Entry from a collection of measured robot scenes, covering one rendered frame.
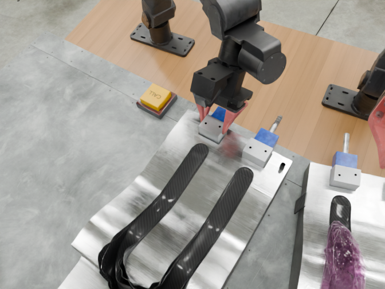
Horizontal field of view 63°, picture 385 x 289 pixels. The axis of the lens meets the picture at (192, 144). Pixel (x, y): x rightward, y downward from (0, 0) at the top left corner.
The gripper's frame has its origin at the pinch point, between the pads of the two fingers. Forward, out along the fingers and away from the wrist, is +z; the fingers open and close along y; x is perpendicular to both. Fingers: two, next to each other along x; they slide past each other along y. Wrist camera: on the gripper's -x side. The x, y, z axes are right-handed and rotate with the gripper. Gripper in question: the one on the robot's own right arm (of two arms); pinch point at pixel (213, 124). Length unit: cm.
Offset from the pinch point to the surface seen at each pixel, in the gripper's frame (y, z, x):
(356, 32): 9, 4, 175
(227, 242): 14.7, 12.0, -15.3
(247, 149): 9.1, 0.5, -1.8
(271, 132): 11.1, -1.6, 4.6
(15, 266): -22, 33, -35
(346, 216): 31.6, 6.4, 1.7
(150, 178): -5.6, 10.8, -12.9
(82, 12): -165, 37, 114
